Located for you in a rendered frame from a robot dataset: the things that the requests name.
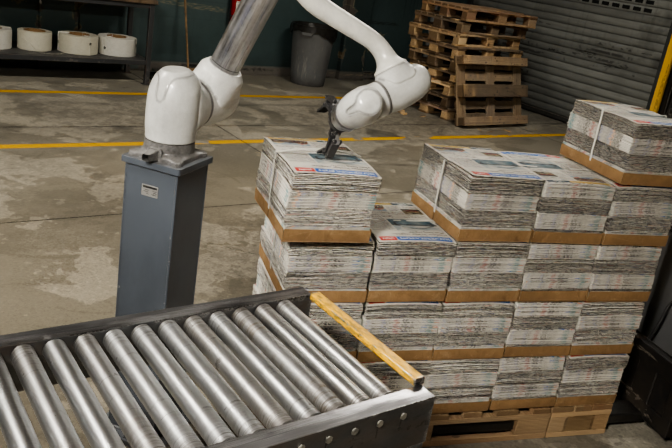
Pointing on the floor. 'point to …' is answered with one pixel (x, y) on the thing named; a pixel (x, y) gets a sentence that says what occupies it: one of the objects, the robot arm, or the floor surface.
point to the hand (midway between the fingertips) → (322, 131)
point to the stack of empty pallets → (443, 41)
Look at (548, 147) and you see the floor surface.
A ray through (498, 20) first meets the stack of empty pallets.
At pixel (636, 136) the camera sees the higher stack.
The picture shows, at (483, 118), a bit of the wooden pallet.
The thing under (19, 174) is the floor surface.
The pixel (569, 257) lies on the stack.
